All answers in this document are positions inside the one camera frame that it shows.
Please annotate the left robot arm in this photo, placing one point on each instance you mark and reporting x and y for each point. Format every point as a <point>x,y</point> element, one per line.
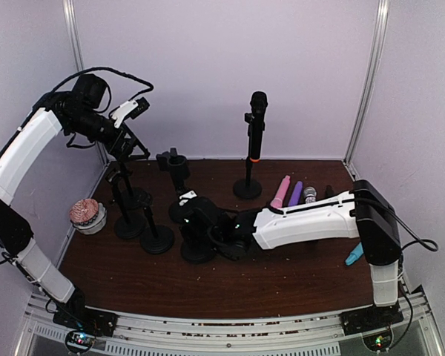
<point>71,107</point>

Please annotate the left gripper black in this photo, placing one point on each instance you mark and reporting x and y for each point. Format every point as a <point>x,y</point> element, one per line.
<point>122,154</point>

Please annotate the black microphone with white band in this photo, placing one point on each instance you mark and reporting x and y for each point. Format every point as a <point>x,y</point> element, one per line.
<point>329,192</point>

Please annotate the left aluminium corner post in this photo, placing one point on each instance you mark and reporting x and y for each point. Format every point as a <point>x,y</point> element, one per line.
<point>73,35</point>

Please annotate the purple microphone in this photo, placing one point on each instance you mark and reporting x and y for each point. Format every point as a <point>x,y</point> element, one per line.
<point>296,194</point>

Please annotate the front aluminium rail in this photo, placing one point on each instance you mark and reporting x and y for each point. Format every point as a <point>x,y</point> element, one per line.
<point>309,334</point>

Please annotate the blue microphone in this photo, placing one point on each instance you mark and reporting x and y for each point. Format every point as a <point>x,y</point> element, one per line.
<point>354,255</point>

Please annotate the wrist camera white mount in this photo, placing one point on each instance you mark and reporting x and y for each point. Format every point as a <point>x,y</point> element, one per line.
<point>129,110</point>
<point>186,197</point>

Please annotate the black stand of orange-ring microphone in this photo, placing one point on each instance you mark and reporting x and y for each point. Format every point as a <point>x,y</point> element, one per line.
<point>248,188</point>

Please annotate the black stand of pink microphone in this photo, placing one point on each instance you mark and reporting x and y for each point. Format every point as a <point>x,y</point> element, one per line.
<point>132,197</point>

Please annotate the pink microphone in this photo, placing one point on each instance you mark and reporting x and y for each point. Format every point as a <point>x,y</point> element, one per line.
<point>277,201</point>

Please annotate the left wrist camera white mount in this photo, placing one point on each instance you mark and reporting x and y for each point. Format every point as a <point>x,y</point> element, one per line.
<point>129,110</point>

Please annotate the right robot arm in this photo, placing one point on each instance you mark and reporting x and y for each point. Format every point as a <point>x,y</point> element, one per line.
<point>361,213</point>

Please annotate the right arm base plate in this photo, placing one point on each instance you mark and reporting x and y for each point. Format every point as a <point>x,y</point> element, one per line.
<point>369,318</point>

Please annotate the rhinestone silver microphone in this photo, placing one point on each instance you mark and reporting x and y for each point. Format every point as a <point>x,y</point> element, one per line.
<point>309,195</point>

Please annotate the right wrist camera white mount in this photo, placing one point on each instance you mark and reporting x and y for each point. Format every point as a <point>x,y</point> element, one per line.
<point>186,197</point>

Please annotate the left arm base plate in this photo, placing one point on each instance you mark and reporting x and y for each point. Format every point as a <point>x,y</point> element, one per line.
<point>95,322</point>

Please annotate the black stand of purple microphone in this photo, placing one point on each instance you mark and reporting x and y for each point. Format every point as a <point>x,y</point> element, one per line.
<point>177,166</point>

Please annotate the black stand of rhinestone microphone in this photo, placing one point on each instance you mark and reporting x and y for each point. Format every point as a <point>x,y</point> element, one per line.
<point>196,251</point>

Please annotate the black stand of blue microphone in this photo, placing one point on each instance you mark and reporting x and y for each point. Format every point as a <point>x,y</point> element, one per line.
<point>130,225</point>

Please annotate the right aluminium corner post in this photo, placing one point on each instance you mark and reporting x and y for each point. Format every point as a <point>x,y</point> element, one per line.
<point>378,40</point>

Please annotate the aluminium corner post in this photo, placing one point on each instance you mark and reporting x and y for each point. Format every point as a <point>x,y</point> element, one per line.
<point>378,40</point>
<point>73,35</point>

